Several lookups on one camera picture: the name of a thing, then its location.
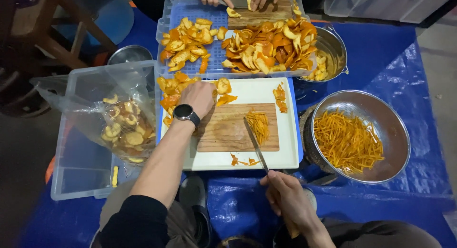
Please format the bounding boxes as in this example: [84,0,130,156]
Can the dark wooden cutting board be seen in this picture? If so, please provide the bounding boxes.
[227,0,294,30]

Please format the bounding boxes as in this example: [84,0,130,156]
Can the orange peel scraps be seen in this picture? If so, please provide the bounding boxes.
[230,153,261,167]

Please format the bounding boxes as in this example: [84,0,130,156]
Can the clear plastic container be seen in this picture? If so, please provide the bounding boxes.
[323,0,457,24]

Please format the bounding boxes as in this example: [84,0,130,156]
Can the peel pieces in pot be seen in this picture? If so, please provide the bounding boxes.
[303,52,328,81]

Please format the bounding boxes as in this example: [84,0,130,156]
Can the mass of orange peel strips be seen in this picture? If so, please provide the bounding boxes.
[313,109,385,175]

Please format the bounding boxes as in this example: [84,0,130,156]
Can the blue plastic tray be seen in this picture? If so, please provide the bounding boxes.
[156,77,304,170]

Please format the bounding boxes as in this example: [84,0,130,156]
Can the small wooden cutting board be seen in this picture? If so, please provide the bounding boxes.
[197,103,280,153]

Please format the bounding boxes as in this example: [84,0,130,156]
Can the dark shoe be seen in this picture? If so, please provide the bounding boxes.
[178,175,213,248]

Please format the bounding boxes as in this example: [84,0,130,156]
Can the pile of peels beside board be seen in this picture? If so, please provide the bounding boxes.
[156,71,238,128]

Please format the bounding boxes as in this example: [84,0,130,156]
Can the clear plastic storage box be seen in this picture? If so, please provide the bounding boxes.
[50,60,161,201]

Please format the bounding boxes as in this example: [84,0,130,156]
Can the clear plastic bag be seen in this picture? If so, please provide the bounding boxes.
[30,61,158,166]

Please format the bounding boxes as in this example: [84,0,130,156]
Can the person's right hand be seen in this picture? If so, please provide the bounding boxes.
[260,170,319,237]

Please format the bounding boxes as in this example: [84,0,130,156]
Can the steel pot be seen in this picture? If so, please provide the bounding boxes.
[293,24,349,100]

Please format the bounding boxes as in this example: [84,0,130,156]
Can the white plastic tray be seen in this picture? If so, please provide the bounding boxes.
[160,77,300,171]

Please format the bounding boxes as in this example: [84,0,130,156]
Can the pale orange peel pile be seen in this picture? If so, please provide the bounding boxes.
[159,17,228,74]

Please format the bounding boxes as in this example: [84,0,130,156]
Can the wooden stool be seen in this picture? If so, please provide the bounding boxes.
[11,0,118,70]

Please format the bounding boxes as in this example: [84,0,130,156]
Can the white pith peelings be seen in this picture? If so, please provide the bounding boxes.
[100,94,156,164]

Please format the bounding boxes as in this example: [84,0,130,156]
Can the black smartwatch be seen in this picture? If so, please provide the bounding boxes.
[172,104,201,128]

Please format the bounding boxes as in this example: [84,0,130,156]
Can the wooden handled kitchen knife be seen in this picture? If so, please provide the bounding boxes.
[243,117,301,240]

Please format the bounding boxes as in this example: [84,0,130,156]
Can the person's left hand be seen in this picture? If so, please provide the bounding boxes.
[179,80,218,120]

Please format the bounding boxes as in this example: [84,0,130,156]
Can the steel bowl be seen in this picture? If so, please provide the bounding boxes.
[107,45,154,66]

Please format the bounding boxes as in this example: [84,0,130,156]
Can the heap of shredded peel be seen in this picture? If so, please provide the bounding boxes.
[246,110,271,146]

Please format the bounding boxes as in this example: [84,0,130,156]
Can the blue perforated basket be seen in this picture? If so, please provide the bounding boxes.
[156,0,318,80]

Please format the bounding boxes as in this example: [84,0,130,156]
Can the large deep orange peel pile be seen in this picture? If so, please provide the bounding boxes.
[221,17,318,75]

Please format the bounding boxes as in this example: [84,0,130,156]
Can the small cluster of peel pieces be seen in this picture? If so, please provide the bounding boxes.
[273,83,288,114]

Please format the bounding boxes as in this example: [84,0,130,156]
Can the steel colander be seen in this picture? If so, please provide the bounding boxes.
[310,90,411,185]

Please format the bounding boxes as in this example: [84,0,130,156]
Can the blue tarp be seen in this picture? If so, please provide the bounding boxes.
[18,2,457,248]

